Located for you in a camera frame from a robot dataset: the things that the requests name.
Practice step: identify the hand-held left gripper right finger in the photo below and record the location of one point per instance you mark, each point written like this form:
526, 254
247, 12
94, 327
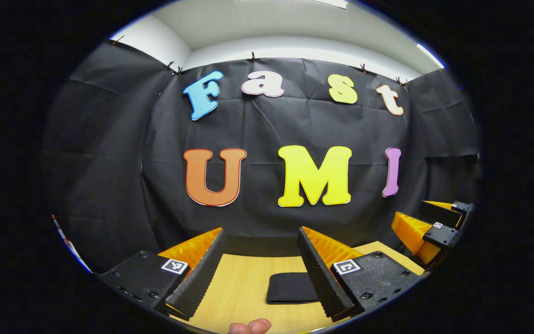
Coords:
318, 273

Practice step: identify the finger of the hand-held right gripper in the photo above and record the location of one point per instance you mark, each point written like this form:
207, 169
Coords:
441, 236
438, 211

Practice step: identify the black backdrop cloth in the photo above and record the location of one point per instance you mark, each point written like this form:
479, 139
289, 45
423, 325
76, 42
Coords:
267, 125

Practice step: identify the row of black cloth clips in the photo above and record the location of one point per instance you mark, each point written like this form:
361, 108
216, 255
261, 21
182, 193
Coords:
253, 57

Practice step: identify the black jeans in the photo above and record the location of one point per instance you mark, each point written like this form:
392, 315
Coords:
290, 287

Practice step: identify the ceiling light panel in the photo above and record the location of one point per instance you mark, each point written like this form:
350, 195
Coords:
334, 3
430, 55

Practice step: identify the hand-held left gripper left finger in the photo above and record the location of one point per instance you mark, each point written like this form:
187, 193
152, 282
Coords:
206, 273

